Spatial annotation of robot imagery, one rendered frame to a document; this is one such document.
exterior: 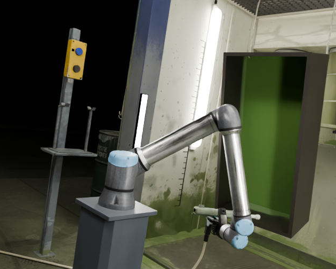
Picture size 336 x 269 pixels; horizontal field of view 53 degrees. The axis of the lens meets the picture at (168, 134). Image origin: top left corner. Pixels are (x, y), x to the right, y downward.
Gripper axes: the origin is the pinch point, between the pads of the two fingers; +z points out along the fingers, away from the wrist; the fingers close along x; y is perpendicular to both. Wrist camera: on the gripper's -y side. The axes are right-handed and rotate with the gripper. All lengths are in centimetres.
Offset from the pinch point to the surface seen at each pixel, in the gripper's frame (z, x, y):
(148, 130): 70, -29, -44
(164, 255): 52, -3, 50
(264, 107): 31, 47, -78
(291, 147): 13, 65, -52
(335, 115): 42, 132, -86
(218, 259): 44, 42, 49
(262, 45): 113, 90, -148
